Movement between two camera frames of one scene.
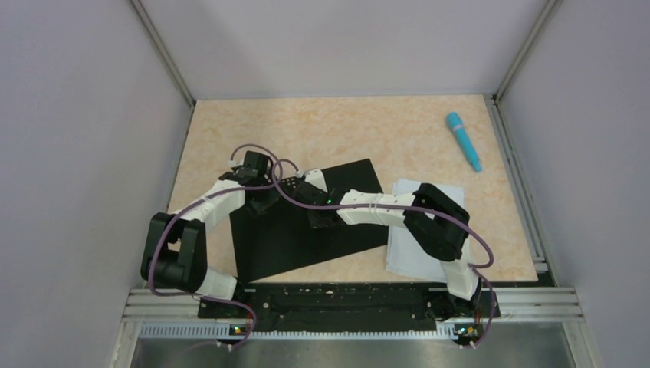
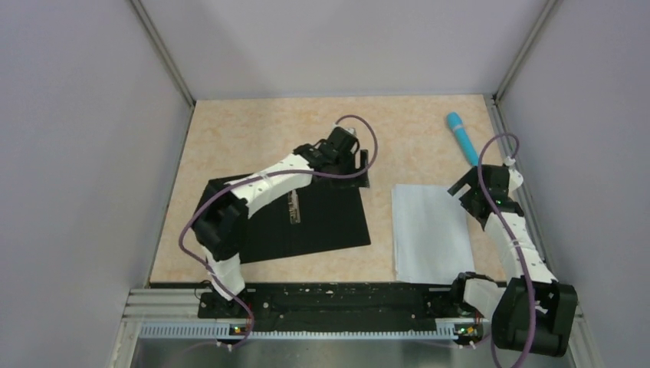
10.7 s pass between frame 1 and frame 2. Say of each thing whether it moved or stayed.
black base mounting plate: stayed
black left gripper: moved
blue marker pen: stayed
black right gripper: moved
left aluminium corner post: stayed
